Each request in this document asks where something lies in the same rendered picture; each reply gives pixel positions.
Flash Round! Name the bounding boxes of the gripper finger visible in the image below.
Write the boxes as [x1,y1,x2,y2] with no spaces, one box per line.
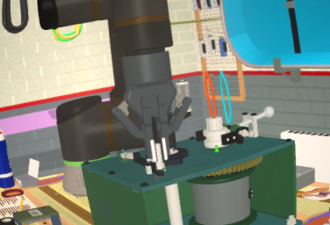
[157,95,193,163]
[112,98,157,166]

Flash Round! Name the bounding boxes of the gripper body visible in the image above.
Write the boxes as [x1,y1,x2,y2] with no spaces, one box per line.
[124,80,177,140]

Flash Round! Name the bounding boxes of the black crank with white handle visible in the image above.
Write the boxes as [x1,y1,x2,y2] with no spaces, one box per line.
[133,143,189,178]

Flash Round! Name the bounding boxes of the white winch hub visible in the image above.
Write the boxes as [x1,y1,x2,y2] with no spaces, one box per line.
[203,116,231,149]

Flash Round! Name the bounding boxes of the black pawl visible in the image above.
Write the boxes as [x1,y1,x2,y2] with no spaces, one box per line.
[221,130,244,147]

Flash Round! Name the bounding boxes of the white clutch lever with ball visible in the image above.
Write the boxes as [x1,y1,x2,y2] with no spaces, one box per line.
[233,106,276,138]

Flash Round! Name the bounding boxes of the green winch body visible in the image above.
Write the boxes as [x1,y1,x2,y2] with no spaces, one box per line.
[81,136,297,225]

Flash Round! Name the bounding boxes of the grey winch drum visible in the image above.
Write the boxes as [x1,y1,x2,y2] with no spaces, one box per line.
[187,169,258,225]

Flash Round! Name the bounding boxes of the silver can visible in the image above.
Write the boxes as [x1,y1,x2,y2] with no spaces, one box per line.
[175,78,190,98]

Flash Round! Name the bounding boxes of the small green white block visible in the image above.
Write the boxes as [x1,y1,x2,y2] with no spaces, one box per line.
[116,149,136,164]

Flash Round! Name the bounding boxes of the orange framed pegboard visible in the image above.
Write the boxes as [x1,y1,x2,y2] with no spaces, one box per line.
[189,0,246,102]

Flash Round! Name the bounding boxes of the blue hanging tool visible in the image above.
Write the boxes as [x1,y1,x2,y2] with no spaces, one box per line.
[219,37,229,57]

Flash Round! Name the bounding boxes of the yellow gear wheel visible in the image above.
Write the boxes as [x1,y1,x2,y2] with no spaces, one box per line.
[201,156,264,179]

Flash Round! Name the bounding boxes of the thin green rod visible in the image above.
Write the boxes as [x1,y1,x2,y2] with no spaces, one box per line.
[170,18,223,25]

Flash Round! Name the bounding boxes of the orange green coiled rings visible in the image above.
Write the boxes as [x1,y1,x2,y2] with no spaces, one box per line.
[51,23,83,42]

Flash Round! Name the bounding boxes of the grey box with white card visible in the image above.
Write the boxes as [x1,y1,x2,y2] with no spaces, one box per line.
[14,158,41,188]

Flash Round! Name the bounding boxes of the blue boat hull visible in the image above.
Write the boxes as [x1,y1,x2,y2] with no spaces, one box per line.
[219,0,330,69]

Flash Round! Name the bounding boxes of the blue white cylinder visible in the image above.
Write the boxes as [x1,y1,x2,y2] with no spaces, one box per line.
[0,127,16,189]

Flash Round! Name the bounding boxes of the green box with label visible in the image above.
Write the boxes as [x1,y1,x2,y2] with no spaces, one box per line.
[12,205,61,225]

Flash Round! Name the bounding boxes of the white radiator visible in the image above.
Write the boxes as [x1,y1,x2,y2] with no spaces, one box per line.
[280,129,330,184]

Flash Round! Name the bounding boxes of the grey block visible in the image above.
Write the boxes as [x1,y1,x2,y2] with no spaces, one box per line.
[295,165,316,191]

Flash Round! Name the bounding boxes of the black belt loop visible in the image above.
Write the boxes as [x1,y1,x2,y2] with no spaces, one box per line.
[1,0,30,34]

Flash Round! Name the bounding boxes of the white plate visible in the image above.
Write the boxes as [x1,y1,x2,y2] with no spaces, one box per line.
[301,189,330,202]

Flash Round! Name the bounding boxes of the orange cord loop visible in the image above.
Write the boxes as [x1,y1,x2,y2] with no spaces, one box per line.
[204,70,218,118]

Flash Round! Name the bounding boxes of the cyan cord loop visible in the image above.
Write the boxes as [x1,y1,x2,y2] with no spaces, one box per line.
[219,70,233,125]

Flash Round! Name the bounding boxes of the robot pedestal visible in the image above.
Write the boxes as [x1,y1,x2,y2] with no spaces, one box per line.
[63,163,88,197]

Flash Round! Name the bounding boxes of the white round post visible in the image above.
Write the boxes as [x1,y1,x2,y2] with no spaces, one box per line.
[164,182,184,225]

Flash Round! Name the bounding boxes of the grey bracket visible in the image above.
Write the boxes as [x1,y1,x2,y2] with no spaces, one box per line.
[273,58,302,83]

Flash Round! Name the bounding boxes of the brown ring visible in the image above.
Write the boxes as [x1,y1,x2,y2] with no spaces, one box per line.
[1,188,25,199]

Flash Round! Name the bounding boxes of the black hose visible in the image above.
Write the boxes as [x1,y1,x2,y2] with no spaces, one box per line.
[282,0,303,54]

